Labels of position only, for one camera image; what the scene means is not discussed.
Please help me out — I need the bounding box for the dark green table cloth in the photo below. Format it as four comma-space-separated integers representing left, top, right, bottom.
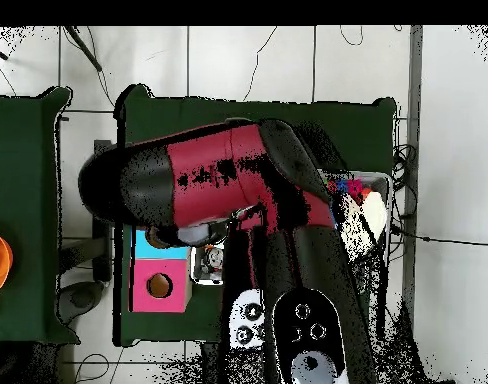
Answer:
0, 86, 81, 346
112, 83, 398, 348

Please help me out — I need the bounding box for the wooden box with three holes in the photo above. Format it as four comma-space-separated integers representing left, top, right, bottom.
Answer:
128, 227, 193, 314

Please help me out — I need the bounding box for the wire mesh bin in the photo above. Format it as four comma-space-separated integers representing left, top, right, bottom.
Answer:
189, 169, 392, 286

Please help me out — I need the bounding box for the grey stand base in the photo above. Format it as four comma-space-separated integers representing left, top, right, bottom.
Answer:
57, 279, 106, 326

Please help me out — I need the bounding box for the black tripod leg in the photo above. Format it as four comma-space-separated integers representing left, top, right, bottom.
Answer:
63, 26, 104, 73

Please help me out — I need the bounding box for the cream knitted cloth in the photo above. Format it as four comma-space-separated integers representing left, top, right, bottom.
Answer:
347, 190, 388, 241

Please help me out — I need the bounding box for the black floor cable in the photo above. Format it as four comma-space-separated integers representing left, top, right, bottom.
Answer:
391, 224, 488, 246

